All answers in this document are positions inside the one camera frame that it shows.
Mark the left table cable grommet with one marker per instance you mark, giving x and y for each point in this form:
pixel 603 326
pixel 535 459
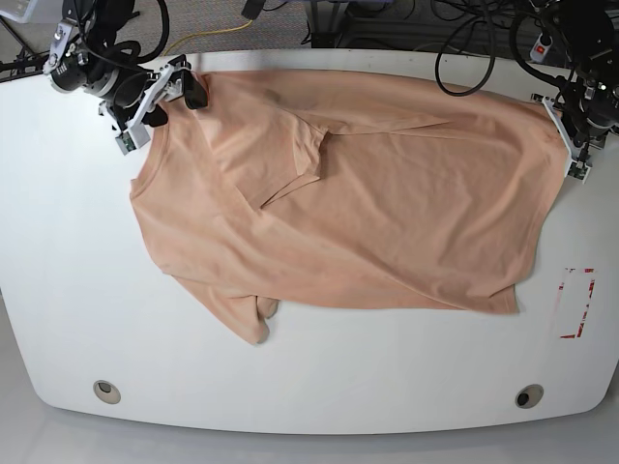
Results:
pixel 106 392

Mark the table cable grommet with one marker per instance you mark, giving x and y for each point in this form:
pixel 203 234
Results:
pixel 529 396
pixel 106 392

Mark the black tripod stand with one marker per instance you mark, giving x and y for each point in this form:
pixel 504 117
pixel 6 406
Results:
pixel 24 65

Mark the peach T-shirt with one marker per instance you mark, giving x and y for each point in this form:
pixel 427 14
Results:
pixel 346 190

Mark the right table cable grommet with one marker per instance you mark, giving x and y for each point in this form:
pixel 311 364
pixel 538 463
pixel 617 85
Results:
pixel 529 396

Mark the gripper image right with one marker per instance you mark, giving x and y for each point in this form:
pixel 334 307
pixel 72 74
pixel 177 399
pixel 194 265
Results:
pixel 588 110

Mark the white power strip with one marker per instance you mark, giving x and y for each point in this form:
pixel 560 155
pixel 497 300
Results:
pixel 541 47

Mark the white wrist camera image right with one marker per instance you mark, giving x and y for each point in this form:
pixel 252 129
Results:
pixel 574 166

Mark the black equipment base on floor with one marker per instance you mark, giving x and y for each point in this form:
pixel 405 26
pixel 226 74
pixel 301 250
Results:
pixel 387 25

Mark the red tape rectangle marking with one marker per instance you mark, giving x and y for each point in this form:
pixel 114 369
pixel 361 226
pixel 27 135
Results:
pixel 574 301

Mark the clear plastic storage box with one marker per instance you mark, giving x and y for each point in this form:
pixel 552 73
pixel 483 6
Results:
pixel 32 11

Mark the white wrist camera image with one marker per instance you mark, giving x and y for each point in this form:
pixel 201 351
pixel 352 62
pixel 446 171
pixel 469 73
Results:
pixel 574 166
pixel 165 86

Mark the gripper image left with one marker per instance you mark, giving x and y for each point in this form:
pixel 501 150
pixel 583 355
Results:
pixel 123 103

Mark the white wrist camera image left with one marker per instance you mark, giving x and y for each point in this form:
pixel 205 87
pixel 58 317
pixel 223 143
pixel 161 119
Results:
pixel 165 86

